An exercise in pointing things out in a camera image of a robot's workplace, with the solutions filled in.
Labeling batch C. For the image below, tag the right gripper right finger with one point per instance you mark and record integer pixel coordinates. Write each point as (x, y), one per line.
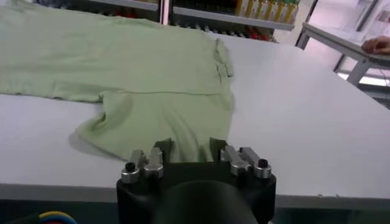
(236, 158)

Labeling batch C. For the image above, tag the person hand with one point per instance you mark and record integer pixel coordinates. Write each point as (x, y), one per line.
(379, 45)

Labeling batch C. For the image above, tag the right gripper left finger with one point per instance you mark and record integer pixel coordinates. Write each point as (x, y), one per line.
(153, 161)

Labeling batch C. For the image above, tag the yellow drink bottle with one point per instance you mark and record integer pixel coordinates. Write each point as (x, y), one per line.
(269, 9)
(259, 9)
(249, 8)
(239, 7)
(290, 12)
(279, 10)

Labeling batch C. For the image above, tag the white metal side table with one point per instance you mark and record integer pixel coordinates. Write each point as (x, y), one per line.
(335, 39)

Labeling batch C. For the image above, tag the light green t-shirt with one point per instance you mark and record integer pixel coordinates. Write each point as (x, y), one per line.
(122, 61)

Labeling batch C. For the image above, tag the metal beverage shelf rack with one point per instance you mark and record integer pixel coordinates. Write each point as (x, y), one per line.
(128, 4)
(228, 19)

